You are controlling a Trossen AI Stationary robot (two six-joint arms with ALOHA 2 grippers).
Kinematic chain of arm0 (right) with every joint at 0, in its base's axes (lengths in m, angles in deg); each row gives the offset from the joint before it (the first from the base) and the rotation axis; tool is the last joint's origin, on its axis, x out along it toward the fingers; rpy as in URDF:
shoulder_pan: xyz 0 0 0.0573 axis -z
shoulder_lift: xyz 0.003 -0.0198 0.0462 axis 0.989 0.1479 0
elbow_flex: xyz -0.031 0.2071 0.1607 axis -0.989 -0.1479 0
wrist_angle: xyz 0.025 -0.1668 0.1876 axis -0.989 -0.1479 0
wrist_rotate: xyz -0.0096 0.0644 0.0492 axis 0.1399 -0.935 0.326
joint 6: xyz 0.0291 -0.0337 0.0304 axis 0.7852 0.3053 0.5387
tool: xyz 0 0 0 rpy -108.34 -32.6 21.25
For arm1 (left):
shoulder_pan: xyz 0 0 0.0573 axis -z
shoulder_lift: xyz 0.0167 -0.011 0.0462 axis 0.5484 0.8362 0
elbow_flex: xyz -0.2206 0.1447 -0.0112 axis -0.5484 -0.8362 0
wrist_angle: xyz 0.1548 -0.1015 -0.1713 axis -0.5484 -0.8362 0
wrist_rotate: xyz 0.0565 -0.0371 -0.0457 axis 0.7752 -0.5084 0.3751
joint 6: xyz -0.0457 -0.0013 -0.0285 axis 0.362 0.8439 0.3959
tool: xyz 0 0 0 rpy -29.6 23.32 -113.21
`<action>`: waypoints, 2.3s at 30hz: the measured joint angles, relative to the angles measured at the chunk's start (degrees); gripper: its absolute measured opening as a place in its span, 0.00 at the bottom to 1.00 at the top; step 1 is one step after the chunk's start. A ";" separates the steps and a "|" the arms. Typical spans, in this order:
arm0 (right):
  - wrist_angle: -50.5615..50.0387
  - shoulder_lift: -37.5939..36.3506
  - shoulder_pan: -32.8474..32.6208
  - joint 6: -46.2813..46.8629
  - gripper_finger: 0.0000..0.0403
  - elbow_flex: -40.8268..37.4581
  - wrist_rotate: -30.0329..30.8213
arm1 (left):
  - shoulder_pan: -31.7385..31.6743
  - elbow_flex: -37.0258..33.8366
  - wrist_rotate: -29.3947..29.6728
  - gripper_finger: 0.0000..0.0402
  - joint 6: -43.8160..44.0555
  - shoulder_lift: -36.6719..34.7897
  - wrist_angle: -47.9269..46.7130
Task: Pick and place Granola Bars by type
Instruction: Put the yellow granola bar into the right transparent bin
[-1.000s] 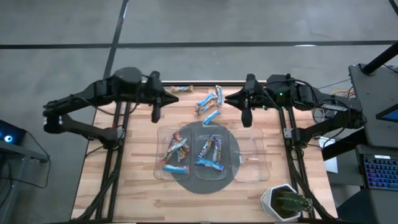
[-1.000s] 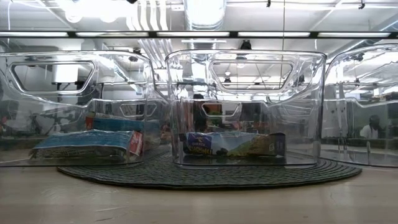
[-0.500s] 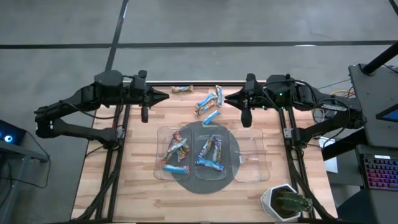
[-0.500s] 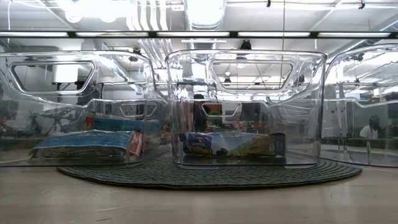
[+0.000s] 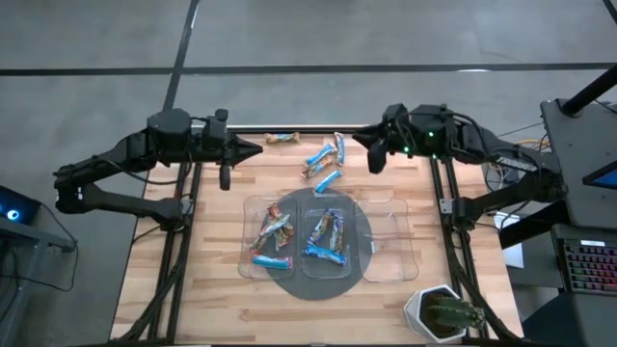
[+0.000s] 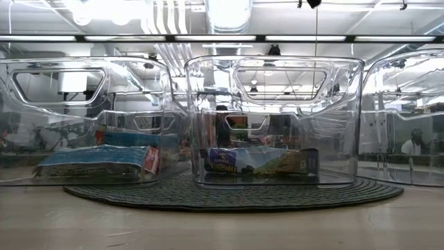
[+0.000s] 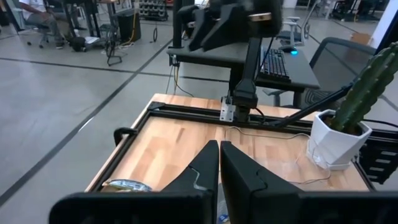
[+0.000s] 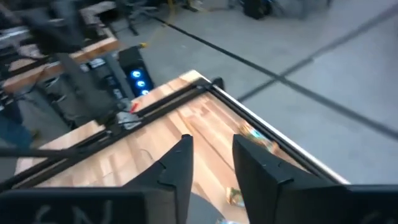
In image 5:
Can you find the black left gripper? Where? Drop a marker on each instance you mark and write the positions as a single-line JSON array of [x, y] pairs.
[[222, 149]]

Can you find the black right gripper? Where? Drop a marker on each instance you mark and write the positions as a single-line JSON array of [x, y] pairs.
[[391, 137]]

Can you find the light blue wrapper granola bar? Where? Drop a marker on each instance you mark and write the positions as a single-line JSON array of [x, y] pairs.
[[340, 148], [329, 181], [319, 154]]

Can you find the orange brown wrapper granola bar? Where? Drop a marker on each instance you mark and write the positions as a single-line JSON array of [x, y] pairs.
[[282, 138]]

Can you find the green orange snack packet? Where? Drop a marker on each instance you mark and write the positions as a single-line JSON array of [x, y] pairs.
[[318, 167]]

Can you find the dark blue wrapper granola bar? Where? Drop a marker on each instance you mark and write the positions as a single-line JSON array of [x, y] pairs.
[[320, 227], [324, 254], [338, 233]]

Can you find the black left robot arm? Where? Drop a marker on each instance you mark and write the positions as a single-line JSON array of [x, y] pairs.
[[169, 130]]

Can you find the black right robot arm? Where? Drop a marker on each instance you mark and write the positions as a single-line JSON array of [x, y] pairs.
[[443, 130]]

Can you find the clear plastic bin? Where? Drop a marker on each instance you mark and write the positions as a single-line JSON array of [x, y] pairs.
[[253, 207], [390, 260], [328, 273]]

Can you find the round grey woven placemat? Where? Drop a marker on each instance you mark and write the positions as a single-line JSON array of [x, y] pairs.
[[313, 289]]

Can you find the white faceted plant pot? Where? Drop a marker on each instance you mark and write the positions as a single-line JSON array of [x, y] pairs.
[[412, 313]]

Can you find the black diagonal bar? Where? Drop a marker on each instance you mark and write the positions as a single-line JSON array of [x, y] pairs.
[[530, 231]]

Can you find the green cactus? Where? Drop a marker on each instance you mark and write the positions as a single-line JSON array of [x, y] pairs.
[[453, 313]]

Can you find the grey desk top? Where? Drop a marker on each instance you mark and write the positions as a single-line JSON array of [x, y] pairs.
[[573, 159]]

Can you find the black pole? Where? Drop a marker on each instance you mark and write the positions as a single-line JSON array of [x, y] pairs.
[[590, 91]]

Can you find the black computer with blue light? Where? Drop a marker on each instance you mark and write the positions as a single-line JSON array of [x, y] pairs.
[[24, 202]]

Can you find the grey side table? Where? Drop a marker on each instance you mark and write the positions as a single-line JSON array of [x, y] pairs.
[[29, 236]]

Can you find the black monitor with blue screen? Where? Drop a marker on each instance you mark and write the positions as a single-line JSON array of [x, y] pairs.
[[605, 179]]

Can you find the black chair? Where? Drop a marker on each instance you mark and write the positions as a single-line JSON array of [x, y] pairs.
[[578, 323]]

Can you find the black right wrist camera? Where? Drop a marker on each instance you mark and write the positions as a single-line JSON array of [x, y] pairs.
[[377, 161]]

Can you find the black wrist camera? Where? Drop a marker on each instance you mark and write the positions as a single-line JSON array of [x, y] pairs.
[[225, 177], [377, 161]]

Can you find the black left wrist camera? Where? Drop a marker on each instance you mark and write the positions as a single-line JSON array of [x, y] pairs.
[[225, 177]]

